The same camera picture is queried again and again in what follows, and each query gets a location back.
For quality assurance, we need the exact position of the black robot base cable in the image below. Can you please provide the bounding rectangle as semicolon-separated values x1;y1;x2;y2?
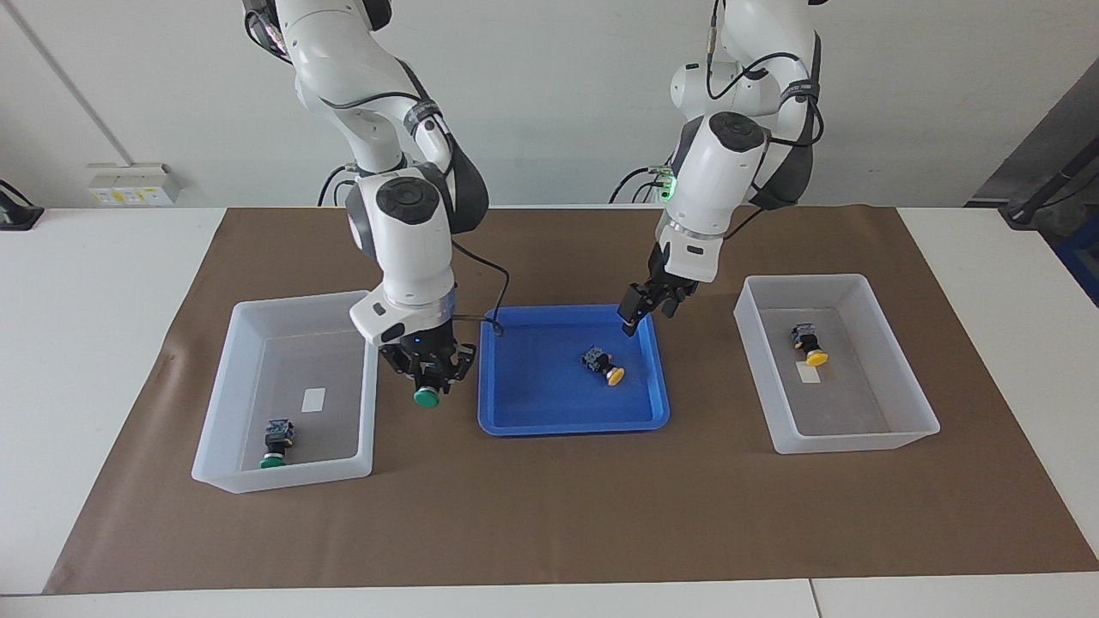
608;163;679;204
316;166;361;207

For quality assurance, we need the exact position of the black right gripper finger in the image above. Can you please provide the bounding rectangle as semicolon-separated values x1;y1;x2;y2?
382;343;423;393
436;343;477;393

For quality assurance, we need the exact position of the yellow push button switch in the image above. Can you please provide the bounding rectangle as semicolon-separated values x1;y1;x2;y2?
790;323;830;368
581;345;627;387

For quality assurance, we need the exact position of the black desk object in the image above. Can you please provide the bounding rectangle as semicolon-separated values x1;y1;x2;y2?
0;179;46;231

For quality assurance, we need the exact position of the blue plastic tray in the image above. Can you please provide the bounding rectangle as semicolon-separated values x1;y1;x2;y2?
477;304;671;437

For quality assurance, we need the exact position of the blue metal frame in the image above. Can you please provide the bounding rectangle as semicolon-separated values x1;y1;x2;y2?
1054;219;1099;306

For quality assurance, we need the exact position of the black stand with pole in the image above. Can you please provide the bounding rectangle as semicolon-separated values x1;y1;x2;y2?
1000;137;1099;228

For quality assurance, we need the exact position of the translucent white plastic box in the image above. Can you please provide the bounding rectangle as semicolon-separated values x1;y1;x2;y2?
191;290;380;494
732;274;941;455

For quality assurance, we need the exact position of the dark grey partition panel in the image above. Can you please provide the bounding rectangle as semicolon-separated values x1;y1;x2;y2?
968;58;1099;207

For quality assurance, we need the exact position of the brown table mat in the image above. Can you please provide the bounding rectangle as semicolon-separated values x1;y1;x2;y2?
43;204;1099;596

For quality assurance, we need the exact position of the white wall outlet box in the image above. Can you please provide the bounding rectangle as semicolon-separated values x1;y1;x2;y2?
86;163;183;207

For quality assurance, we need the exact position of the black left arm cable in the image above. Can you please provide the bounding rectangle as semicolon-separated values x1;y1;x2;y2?
706;0;825;147

